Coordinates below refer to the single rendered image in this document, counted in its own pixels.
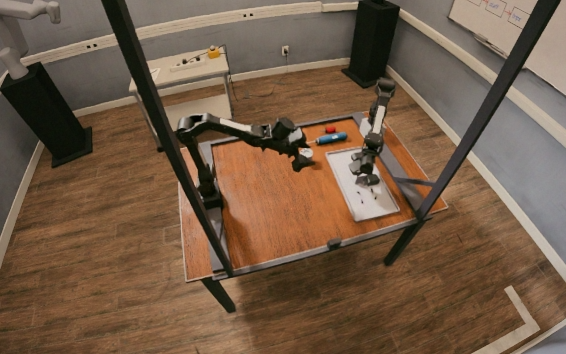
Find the white l-shaped bracket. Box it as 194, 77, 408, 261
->
349, 172, 368, 184

